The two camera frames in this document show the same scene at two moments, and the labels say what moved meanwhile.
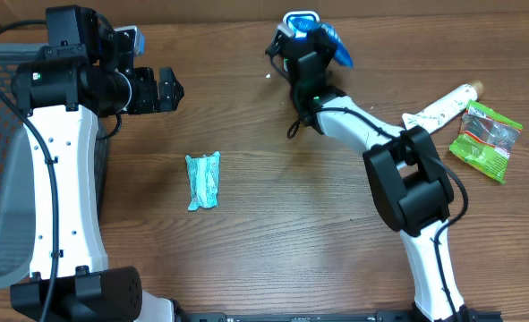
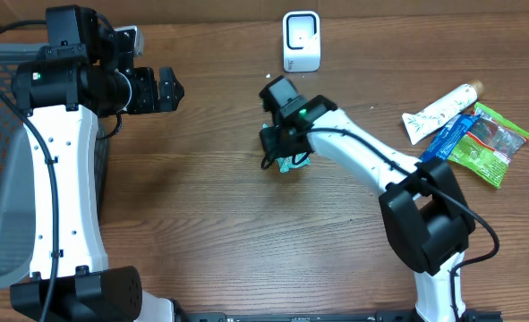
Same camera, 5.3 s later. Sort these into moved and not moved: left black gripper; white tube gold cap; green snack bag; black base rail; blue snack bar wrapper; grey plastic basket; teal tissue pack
Moved: blue snack bar wrapper; teal tissue pack; green snack bag
Not moved: black base rail; left black gripper; grey plastic basket; white tube gold cap
